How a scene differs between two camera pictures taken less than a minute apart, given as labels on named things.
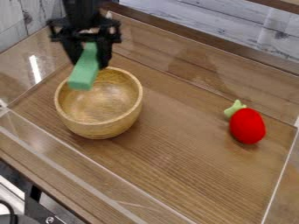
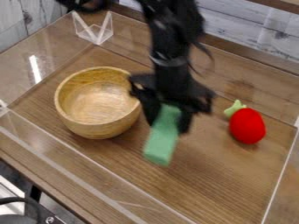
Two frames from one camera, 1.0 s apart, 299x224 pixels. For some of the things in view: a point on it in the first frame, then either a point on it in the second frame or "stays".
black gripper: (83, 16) → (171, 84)
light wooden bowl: (104, 112) stays
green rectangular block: (86, 73) → (162, 141)
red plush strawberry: (247, 123) stays
